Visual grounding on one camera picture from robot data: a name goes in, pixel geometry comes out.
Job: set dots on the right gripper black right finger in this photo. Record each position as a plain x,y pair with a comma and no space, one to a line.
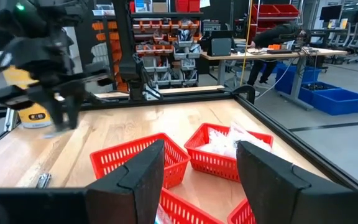
291,199

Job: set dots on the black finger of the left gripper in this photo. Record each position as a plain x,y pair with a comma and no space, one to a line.
56,113
75,109

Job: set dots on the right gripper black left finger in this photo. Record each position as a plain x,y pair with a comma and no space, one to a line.
120,202

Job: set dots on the vanity pack clear plastic bag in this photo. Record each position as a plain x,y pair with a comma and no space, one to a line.
239,133
259,144
211,144

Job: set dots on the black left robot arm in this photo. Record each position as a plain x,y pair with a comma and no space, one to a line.
26,18

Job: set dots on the red plastic slotted basket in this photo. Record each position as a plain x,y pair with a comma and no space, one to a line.
210,169
191,214
176,171
242,216

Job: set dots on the rack with orange bins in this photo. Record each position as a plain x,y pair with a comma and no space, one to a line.
113,37

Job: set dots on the blue plastic bin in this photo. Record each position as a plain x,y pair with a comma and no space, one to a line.
309,93
340,104
291,77

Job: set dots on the wooden desk with grey legs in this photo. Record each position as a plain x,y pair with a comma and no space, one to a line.
238,56

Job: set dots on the grey box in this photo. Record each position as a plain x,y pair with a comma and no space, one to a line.
221,46

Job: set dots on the person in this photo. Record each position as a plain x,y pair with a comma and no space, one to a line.
275,35

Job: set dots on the shelf with red bins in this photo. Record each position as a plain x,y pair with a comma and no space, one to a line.
275,11

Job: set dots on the black computer monitor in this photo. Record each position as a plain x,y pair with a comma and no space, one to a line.
330,12

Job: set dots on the black metal table frame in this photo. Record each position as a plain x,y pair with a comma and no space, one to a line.
291,137

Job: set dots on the black arched bracket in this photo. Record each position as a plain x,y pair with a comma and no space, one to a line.
244,87

